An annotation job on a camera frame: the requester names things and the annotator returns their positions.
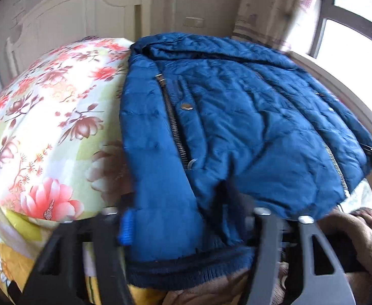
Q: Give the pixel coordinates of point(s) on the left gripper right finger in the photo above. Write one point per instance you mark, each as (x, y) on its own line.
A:
(315, 274)

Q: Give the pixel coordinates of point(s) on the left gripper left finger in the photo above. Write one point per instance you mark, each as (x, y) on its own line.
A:
(58, 274)

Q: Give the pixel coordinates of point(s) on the blue puffer jacket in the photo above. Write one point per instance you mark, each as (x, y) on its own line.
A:
(212, 128)

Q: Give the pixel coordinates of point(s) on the yellow floral blanket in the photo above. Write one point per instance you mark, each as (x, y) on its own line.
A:
(22, 239)

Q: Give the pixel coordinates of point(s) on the floral bed sheet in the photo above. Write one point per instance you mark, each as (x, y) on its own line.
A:
(60, 143)

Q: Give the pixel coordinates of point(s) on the striped patterned curtain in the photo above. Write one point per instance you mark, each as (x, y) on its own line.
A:
(279, 24)

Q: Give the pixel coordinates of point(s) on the white wooden headboard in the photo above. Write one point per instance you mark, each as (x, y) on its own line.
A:
(30, 28)

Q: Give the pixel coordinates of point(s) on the white bed frame rail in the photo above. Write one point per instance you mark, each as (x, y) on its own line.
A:
(344, 94)

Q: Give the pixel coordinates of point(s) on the wall power socket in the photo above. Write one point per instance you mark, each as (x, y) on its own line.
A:
(194, 22)

